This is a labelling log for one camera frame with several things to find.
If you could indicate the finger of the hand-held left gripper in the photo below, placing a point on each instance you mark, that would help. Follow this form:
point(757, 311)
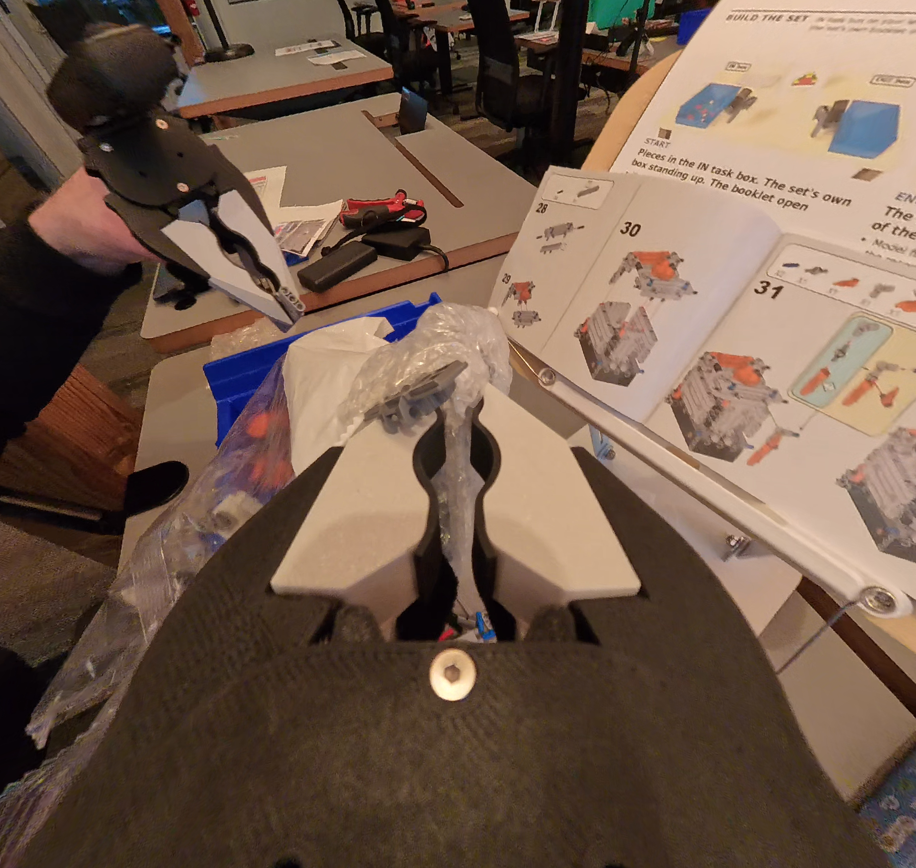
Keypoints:
point(265, 253)
point(215, 260)

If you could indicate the loose paper sheets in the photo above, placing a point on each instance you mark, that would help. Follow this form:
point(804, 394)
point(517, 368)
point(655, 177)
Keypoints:
point(294, 224)

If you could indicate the person's left forearm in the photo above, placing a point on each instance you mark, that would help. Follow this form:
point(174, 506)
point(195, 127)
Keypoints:
point(43, 325)

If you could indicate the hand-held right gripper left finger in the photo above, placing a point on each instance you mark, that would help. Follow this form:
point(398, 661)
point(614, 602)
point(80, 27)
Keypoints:
point(358, 525)

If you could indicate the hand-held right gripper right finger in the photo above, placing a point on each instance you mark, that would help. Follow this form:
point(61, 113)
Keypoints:
point(566, 525)

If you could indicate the person's black shoe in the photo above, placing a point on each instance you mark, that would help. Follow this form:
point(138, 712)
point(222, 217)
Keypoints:
point(158, 486)

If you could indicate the person's left hand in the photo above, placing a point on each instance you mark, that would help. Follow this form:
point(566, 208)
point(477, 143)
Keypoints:
point(86, 224)

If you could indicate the white booklet stand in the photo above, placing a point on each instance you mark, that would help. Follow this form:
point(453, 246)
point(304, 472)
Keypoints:
point(687, 475)

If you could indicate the grey office table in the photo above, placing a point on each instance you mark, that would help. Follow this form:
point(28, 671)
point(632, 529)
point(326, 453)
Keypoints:
point(272, 81)
point(329, 146)

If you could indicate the black power adapter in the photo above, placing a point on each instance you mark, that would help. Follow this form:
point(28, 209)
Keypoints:
point(338, 267)

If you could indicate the clear plastic bag with pieces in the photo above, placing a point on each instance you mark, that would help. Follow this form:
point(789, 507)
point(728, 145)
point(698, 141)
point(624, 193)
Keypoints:
point(430, 346)

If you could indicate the black office chair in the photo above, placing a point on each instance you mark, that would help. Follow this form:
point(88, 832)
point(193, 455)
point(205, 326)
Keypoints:
point(501, 38)

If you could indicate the blue plastic bin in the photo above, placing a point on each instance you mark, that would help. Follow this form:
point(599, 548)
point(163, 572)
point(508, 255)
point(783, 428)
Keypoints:
point(236, 382)

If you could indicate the instruction booklet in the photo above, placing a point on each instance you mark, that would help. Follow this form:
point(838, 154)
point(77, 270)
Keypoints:
point(744, 239)

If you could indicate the red and black tool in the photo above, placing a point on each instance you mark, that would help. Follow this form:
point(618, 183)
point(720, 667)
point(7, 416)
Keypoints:
point(379, 213)

